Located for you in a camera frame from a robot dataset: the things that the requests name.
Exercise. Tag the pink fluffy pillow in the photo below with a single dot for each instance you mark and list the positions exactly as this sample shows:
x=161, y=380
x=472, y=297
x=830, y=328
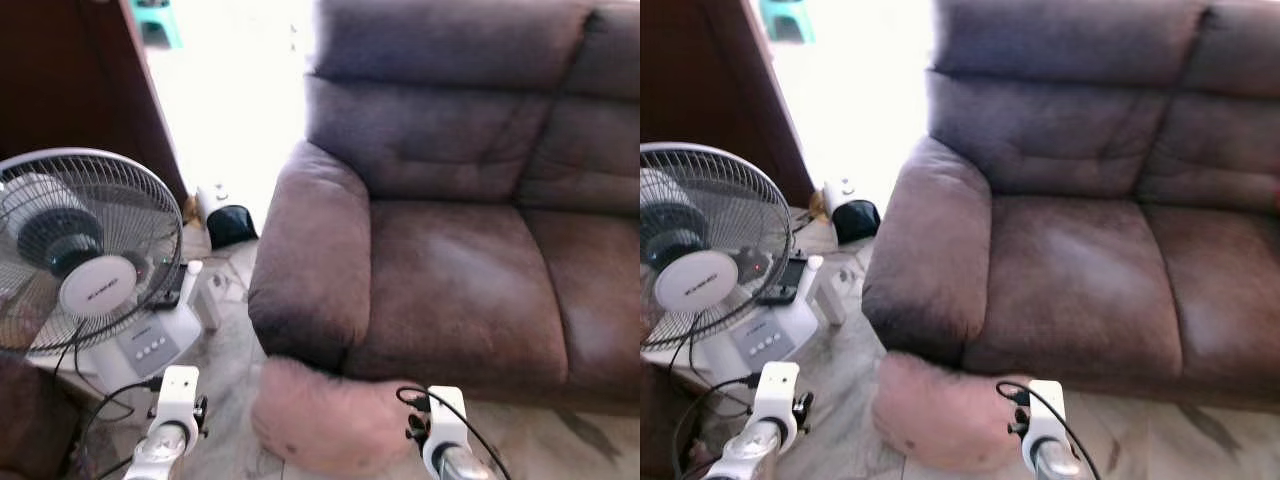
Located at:
x=320, y=420
x=940, y=415

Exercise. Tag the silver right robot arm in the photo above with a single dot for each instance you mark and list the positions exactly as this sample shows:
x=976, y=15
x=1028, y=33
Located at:
x=1062, y=465
x=465, y=468

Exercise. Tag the brown fabric sofa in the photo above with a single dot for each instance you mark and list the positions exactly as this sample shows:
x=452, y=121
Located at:
x=460, y=270
x=1080, y=280

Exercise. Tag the white plastic bottle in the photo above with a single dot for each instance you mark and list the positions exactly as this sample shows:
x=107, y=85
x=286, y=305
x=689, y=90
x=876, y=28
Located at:
x=205, y=300
x=828, y=295

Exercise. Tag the black remote control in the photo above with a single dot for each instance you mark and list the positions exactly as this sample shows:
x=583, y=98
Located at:
x=785, y=280
x=172, y=287

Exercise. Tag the white table fan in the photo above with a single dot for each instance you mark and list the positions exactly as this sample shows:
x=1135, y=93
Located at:
x=97, y=285
x=697, y=282

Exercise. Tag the dark brown armchair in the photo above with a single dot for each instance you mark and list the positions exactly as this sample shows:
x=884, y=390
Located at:
x=30, y=430

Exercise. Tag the black bag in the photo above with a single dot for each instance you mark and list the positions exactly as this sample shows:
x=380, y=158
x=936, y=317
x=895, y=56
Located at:
x=857, y=222
x=232, y=227

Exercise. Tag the small white appliance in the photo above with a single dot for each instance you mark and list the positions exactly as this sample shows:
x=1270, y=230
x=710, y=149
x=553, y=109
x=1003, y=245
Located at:
x=838, y=190
x=210, y=195

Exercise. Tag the dark brown wooden door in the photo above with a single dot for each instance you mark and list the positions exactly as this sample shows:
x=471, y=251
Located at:
x=60, y=80
x=700, y=80

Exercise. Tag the teal plastic stool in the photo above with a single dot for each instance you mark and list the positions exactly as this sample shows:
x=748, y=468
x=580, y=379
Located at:
x=158, y=25
x=785, y=22

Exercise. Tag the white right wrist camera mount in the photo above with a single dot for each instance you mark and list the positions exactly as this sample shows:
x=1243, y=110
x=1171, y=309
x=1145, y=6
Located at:
x=445, y=415
x=1045, y=410

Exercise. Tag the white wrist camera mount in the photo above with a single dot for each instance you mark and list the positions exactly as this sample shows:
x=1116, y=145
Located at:
x=1045, y=410
x=178, y=390
x=778, y=385
x=445, y=415

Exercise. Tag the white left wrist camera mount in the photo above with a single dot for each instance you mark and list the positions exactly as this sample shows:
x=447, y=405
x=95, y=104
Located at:
x=178, y=390
x=778, y=385

